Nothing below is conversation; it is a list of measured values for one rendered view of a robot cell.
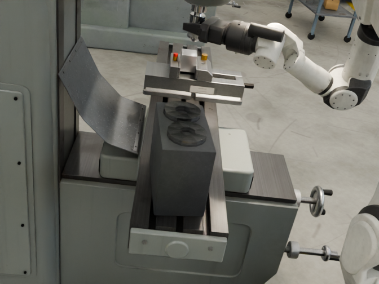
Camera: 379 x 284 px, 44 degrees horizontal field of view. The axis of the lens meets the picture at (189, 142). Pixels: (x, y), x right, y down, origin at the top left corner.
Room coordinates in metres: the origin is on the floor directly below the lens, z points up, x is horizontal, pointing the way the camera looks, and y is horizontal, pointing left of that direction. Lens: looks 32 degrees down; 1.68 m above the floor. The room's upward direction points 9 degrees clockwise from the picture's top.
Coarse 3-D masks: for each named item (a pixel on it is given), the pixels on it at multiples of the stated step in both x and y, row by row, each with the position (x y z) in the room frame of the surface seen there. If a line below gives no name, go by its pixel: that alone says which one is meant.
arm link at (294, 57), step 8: (272, 24) 1.32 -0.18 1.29; (280, 24) 1.32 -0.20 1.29; (288, 32) 1.31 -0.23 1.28; (288, 40) 1.32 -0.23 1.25; (296, 40) 1.31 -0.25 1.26; (288, 48) 1.33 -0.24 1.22; (296, 48) 1.30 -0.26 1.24; (288, 56) 1.33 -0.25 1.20; (296, 56) 1.30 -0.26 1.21; (304, 56) 1.30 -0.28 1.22; (288, 64) 1.30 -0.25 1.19; (296, 64) 1.27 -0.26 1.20; (288, 72) 1.30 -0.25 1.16; (296, 72) 1.28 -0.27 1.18
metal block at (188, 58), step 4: (184, 52) 1.53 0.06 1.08; (188, 52) 1.54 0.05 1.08; (192, 52) 1.54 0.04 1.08; (196, 52) 1.55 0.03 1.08; (180, 56) 1.56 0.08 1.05; (184, 56) 1.51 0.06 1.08; (188, 56) 1.51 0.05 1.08; (192, 56) 1.51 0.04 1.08; (196, 56) 1.51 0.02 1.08; (180, 60) 1.53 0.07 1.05; (184, 60) 1.51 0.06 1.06; (188, 60) 1.51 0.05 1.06; (192, 60) 1.51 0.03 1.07; (180, 64) 1.51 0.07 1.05; (184, 64) 1.51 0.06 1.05; (188, 64) 1.51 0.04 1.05; (192, 64) 1.51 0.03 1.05; (180, 68) 1.51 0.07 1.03; (184, 68) 1.51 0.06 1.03; (188, 68) 1.51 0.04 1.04; (192, 68) 1.51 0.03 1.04; (192, 72) 1.51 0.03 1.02
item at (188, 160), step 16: (160, 112) 1.00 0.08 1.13; (176, 112) 0.99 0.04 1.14; (192, 112) 1.01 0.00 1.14; (160, 128) 0.93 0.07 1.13; (176, 128) 0.92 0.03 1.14; (192, 128) 0.93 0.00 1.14; (208, 128) 0.96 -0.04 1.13; (160, 144) 0.88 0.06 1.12; (176, 144) 0.87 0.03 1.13; (192, 144) 0.87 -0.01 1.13; (208, 144) 0.89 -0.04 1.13; (160, 160) 0.85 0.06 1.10; (176, 160) 0.85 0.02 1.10; (192, 160) 0.86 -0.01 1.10; (208, 160) 0.86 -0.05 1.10; (160, 176) 0.84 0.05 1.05; (176, 176) 0.85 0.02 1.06; (192, 176) 0.86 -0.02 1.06; (208, 176) 0.87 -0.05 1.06; (160, 192) 0.85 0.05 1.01; (176, 192) 0.85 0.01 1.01; (192, 192) 0.86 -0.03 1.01; (208, 192) 0.87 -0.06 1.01; (160, 208) 0.85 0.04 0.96; (176, 208) 0.85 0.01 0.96; (192, 208) 0.86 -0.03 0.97
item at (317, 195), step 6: (318, 186) 1.43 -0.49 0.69; (300, 192) 1.40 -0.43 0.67; (312, 192) 1.45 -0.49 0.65; (318, 192) 1.40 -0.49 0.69; (324, 192) 1.40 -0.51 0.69; (330, 192) 1.41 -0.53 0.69; (300, 198) 1.38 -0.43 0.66; (306, 198) 1.40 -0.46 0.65; (312, 198) 1.41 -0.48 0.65; (318, 198) 1.38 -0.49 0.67; (312, 204) 1.43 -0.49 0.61; (318, 204) 1.37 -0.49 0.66; (312, 210) 1.40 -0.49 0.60; (318, 210) 1.36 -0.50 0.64; (324, 210) 1.41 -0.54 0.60; (318, 216) 1.36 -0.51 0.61
